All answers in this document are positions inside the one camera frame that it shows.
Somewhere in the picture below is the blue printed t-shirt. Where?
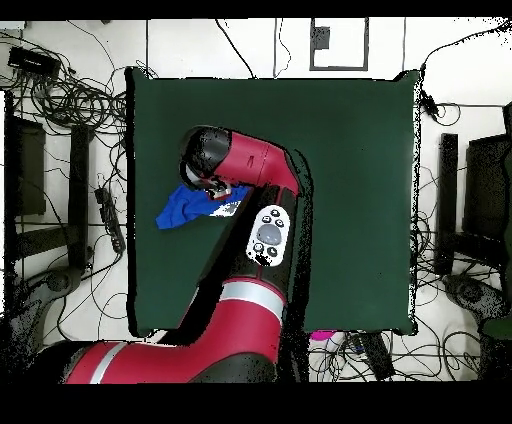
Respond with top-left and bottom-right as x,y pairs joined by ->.
154,181 -> 254,231

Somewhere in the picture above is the black power strip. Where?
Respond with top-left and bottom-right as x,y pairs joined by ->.
358,331 -> 396,381
94,186 -> 128,254

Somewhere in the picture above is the dark green table cloth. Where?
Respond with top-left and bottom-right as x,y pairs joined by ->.
124,66 -> 420,336

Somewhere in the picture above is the pink object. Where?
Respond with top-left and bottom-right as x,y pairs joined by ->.
309,329 -> 346,342

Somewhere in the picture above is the black chair base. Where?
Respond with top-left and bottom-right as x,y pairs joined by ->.
7,265 -> 83,361
442,273 -> 512,341

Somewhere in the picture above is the black electronics box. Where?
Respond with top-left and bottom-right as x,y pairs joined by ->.
7,45 -> 62,79

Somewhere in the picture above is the black power adapter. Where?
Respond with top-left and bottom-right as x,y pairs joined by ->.
419,89 -> 440,121

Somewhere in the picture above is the black wooden furniture frame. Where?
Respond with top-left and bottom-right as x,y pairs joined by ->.
434,101 -> 512,277
3,90 -> 95,277

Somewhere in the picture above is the black cable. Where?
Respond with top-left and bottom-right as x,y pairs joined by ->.
214,18 -> 256,80

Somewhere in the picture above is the grey square frame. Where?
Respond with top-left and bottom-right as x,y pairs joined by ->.
308,17 -> 370,72

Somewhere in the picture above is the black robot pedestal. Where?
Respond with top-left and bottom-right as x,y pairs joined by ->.
277,331 -> 311,383

